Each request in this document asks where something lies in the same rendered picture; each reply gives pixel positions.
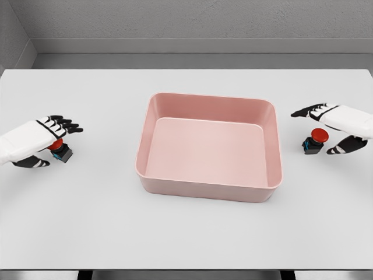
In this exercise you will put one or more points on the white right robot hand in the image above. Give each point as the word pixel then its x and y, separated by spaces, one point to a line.
pixel 346 119

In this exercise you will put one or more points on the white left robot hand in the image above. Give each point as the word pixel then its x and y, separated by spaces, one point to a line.
pixel 32 137

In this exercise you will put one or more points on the red button industrial switch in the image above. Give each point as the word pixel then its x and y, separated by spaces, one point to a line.
pixel 62 153
pixel 316 140

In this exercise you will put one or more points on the pink rectangular plastic basket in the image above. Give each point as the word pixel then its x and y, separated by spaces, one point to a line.
pixel 208 146

